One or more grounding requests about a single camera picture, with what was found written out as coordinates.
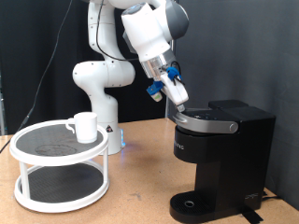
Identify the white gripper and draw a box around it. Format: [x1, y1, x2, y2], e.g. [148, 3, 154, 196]
[160, 72, 191, 113]

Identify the silver Keurig lid handle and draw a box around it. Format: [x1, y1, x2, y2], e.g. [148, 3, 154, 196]
[172, 108, 240, 135]

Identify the white mug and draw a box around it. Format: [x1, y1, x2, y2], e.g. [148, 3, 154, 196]
[64, 111, 99, 145]

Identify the black Keurig coffee machine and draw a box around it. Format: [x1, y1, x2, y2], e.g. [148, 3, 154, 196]
[168, 99, 277, 224]

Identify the grey backdrop panel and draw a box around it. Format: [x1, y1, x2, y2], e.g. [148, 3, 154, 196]
[169, 0, 299, 211]

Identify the black tape strip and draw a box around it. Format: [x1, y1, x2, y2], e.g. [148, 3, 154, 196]
[239, 206, 264, 224]

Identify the white two-tier turntable shelf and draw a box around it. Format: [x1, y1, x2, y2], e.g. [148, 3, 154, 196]
[8, 119, 110, 214]

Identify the black curtain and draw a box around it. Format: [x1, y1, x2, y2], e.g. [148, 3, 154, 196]
[0, 0, 173, 136]

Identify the metal frame pole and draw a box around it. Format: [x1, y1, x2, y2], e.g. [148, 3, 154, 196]
[165, 38, 180, 119]

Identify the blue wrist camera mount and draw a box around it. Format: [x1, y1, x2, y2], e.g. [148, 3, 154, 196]
[146, 80, 165, 103]

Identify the large blue cable clip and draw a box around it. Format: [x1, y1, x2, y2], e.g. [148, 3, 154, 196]
[166, 66, 182, 82]

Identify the black power cord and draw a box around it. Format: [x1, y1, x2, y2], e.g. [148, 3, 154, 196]
[261, 189, 283, 202]

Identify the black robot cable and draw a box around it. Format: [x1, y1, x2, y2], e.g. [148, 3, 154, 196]
[0, 0, 139, 154]

